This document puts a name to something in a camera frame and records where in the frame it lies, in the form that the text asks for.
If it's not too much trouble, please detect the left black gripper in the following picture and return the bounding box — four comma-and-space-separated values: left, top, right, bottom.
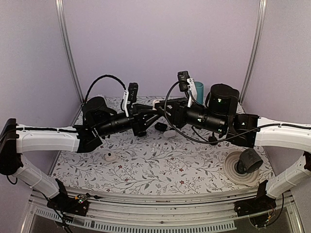
96, 103, 161, 137

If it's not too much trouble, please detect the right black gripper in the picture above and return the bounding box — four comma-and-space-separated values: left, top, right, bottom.
154, 98, 226, 135

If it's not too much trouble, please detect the cream earbud charging case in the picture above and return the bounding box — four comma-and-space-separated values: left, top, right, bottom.
152, 99, 160, 109

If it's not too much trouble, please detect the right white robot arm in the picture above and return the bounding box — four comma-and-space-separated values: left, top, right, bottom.
153, 84, 311, 212

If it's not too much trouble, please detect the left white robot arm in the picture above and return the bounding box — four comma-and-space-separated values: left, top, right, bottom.
0, 96, 160, 211

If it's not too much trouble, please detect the black open earbud case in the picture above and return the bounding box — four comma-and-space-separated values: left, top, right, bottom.
155, 122, 168, 132

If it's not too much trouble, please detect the black round earbud case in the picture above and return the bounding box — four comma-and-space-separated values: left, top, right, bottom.
137, 131, 147, 137

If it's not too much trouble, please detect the white oval earbud case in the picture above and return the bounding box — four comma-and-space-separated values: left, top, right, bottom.
163, 130, 176, 138

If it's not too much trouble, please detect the black small earbud case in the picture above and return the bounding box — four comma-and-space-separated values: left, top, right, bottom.
208, 136, 217, 146

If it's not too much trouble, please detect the white case with black dot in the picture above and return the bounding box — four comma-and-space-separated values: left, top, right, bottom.
104, 152, 116, 162

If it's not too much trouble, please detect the teal vase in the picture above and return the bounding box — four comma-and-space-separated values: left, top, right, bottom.
194, 81, 204, 105

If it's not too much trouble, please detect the floral patterned table mat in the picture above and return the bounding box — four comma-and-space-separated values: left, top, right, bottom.
52, 96, 275, 196

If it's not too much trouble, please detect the dark grey mug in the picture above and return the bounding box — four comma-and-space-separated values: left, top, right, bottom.
236, 149, 263, 174

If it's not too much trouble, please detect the white ribbed plate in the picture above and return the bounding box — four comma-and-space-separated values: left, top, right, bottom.
223, 150, 259, 187

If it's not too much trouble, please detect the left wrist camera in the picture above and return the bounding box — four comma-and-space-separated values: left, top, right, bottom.
128, 83, 138, 103

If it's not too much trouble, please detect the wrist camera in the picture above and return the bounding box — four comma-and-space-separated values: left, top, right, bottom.
177, 71, 190, 92
128, 83, 138, 103

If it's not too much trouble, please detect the right camera black cable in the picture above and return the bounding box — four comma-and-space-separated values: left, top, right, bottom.
164, 81, 260, 144

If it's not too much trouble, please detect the camera black cable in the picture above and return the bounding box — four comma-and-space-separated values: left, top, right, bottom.
84, 74, 127, 105
164, 81, 260, 144

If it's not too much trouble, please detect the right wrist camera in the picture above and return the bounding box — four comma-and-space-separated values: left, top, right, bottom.
177, 71, 190, 92

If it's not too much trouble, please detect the left camera black cable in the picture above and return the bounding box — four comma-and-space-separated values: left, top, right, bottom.
84, 74, 127, 105

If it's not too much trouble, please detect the front aluminium rail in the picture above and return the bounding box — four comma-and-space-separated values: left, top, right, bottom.
21, 188, 304, 233

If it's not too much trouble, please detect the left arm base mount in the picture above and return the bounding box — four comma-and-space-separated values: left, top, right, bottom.
47, 179, 89, 216

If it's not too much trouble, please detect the left aluminium frame post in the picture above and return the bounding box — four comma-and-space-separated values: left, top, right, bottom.
54, 0, 85, 104

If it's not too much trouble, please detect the aluminium frame post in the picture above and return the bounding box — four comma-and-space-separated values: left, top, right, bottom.
54, 0, 85, 104
239, 0, 267, 105

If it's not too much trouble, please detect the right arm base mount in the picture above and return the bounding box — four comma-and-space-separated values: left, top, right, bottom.
234, 180, 276, 216

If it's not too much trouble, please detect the right aluminium frame post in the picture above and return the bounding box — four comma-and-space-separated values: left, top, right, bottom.
239, 0, 267, 105

